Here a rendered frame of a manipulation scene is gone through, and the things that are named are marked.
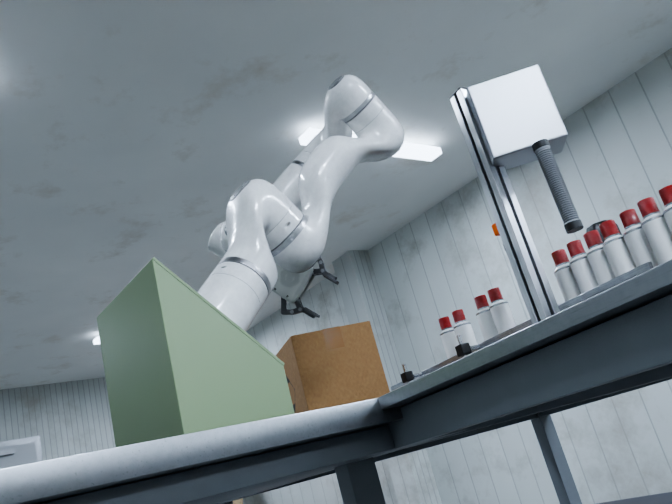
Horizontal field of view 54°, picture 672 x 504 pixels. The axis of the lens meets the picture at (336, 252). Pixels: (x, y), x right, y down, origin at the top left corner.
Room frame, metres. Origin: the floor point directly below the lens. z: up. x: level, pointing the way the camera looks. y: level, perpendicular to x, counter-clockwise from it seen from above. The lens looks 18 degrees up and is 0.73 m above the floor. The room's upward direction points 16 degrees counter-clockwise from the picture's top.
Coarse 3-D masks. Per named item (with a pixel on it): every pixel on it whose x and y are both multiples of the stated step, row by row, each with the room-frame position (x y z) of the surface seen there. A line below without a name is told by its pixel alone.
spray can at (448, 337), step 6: (444, 318) 1.94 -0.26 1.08; (444, 324) 1.94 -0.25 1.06; (450, 324) 1.94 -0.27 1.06; (444, 330) 1.94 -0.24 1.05; (450, 330) 1.93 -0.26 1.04; (444, 336) 1.93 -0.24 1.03; (450, 336) 1.93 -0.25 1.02; (444, 342) 1.94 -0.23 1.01; (450, 342) 1.93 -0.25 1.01; (456, 342) 1.93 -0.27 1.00; (444, 348) 1.95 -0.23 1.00; (450, 348) 1.93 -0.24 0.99; (450, 354) 1.93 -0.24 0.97; (456, 354) 1.93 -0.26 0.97
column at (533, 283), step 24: (456, 96) 1.42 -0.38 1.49; (480, 144) 1.39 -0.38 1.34; (480, 168) 1.41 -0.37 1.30; (504, 168) 1.41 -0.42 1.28; (504, 192) 1.40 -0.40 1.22; (504, 216) 1.40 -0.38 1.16; (504, 240) 1.42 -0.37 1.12; (528, 240) 1.40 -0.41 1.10; (528, 264) 1.39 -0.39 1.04; (528, 288) 1.42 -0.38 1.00; (528, 312) 1.43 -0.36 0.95; (552, 312) 1.41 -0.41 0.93
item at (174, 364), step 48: (144, 288) 1.01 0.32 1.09; (192, 288) 1.02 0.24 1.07; (144, 336) 1.03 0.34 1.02; (192, 336) 1.00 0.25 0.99; (240, 336) 1.06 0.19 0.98; (144, 384) 1.06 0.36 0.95; (192, 384) 0.99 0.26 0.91; (240, 384) 1.05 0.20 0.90; (144, 432) 1.08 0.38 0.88; (192, 432) 0.98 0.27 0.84
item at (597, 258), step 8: (592, 232) 1.42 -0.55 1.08; (592, 240) 1.42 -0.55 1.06; (600, 240) 1.42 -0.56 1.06; (592, 248) 1.42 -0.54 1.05; (600, 248) 1.41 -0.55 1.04; (592, 256) 1.42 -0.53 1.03; (600, 256) 1.41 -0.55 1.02; (592, 264) 1.42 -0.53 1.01; (600, 264) 1.41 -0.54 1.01; (608, 264) 1.41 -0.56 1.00; (600, 272) 1.41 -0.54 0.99; (608, 272) 1.41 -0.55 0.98; (600, 280) 1.42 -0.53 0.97; (608, 280) 1.41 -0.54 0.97
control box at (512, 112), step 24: (528, 72) 1.34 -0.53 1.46; (480, 96) 1.35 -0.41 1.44; (504, 96) 1.34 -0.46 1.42; (528, 96) 1.34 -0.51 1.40; (480, 120) 1.35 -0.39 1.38; (504, 120) 1.35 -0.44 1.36; (528, 120) 1.34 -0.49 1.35; (552, 120) 1.34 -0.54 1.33; (504, 144) 1.35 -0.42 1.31; (528, 144) 1.34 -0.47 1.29; (552, 144) 1.36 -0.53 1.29
